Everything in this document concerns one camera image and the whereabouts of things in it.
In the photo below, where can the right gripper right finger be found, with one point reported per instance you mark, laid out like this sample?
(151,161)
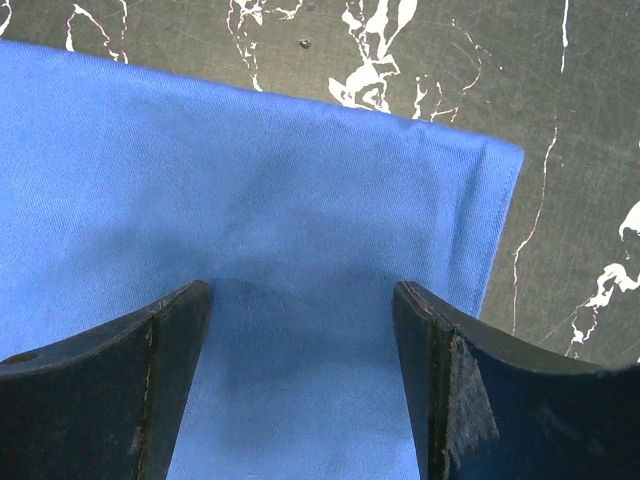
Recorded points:
(486,405)

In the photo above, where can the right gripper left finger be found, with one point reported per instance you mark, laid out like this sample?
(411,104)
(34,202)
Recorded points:
(106,403)

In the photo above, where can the blue surgical cloth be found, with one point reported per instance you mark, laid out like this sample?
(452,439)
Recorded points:
(120,184)

